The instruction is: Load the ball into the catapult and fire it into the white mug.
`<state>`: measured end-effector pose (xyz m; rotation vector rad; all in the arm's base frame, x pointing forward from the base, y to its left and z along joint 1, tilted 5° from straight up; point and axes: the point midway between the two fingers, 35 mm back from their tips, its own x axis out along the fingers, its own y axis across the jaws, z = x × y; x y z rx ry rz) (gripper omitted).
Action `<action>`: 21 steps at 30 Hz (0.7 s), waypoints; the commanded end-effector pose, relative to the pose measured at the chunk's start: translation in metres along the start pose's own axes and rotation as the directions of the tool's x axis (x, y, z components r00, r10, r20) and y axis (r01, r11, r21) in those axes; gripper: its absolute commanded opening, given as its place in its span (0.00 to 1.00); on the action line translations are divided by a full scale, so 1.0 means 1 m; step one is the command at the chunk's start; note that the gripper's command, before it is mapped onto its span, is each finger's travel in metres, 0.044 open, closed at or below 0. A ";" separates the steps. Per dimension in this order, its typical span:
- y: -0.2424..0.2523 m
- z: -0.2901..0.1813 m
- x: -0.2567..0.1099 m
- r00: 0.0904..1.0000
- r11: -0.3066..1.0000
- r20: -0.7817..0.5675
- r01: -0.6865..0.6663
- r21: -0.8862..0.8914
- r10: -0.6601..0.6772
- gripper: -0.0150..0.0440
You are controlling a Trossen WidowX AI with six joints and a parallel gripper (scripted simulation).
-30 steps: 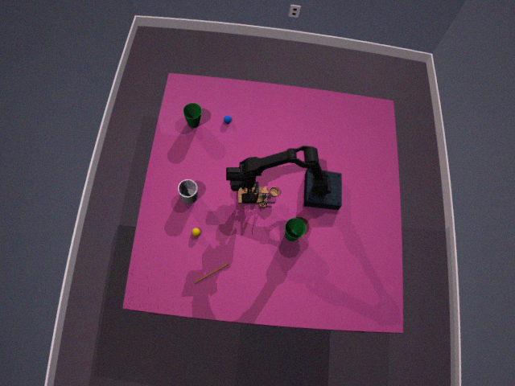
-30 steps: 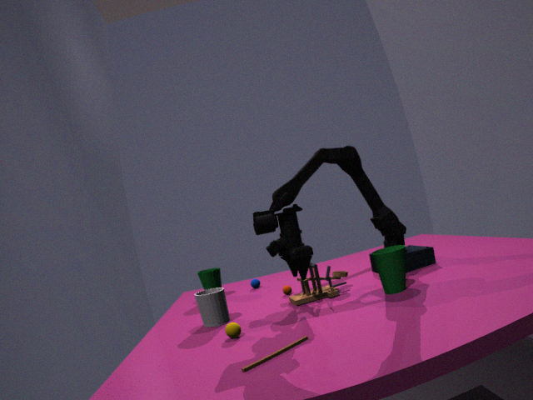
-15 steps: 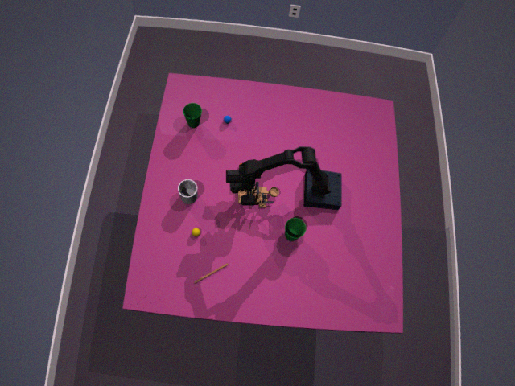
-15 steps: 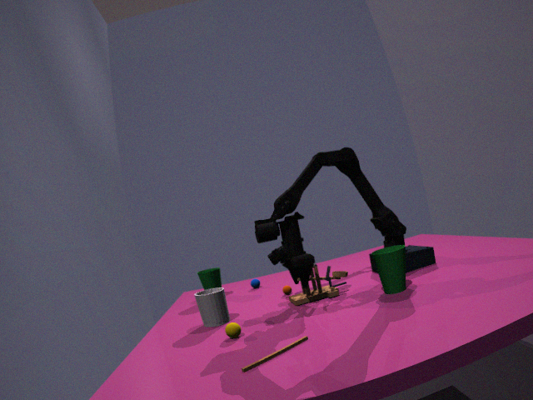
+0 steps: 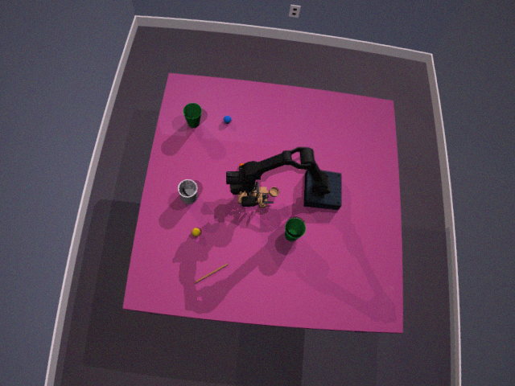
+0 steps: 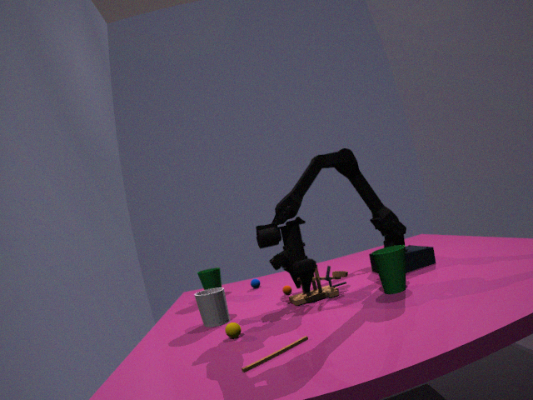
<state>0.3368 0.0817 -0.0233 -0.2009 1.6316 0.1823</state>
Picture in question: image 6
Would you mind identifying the yellow ball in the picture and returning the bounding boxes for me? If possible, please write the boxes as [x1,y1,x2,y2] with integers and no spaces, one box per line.
[225,322,241,338]

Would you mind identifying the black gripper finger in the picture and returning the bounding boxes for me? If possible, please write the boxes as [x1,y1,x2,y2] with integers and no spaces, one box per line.
[284,267,301,288]
[294,268,315,293]

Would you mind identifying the brown wooden stick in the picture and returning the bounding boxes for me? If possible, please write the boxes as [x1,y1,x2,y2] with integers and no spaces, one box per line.
[242,337,308,373]

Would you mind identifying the white cylindrical cup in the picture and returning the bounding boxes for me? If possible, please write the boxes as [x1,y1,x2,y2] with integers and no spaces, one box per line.
[195,287,231,328]

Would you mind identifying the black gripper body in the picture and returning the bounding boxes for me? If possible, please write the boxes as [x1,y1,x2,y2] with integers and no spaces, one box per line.
[282,240,316,273]

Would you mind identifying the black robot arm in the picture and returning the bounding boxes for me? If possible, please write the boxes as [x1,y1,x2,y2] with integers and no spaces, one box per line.
[256,148,406,270]

